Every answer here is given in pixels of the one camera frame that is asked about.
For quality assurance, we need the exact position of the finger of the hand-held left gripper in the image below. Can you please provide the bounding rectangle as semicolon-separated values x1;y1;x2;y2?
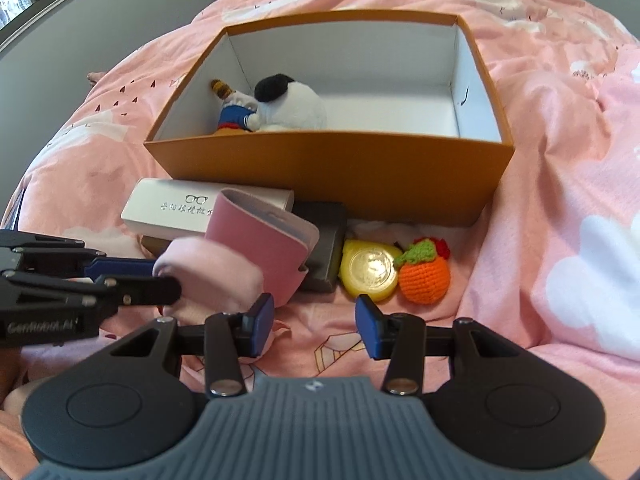
0;230;157;282
0;270;182;320

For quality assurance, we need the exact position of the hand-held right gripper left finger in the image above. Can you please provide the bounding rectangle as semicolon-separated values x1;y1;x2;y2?
107;292;276;398

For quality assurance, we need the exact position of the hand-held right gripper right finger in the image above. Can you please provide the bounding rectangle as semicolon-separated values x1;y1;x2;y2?
355;293;523;397

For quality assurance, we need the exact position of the pink cloth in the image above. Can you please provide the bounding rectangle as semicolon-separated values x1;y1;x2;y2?
152;237;266;322

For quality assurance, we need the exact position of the dark grey box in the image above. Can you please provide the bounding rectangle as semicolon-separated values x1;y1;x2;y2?
290;201;349;293

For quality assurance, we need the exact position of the orange cardboard box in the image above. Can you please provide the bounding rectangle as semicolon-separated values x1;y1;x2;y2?
143;9;516;228

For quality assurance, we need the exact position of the yellow round tape measure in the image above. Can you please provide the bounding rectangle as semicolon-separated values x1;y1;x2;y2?
339;239;404;302

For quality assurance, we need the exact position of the orange crocheted fruit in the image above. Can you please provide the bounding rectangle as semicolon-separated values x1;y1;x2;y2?
393;240;452;305

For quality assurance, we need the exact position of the white glasses case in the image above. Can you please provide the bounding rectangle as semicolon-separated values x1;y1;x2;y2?
120;177;296;241

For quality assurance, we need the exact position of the pink wallet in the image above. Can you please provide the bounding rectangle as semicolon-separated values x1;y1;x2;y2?
205;188;321;308

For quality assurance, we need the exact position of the red crocheted ornament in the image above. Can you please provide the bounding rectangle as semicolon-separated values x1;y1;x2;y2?
422;236;452;259

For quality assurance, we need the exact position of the white plush toy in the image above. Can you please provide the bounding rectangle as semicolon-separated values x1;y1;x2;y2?
209;74;328;135

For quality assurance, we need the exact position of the pink printed blanket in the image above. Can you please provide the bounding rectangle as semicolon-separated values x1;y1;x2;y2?
0;0;640;480

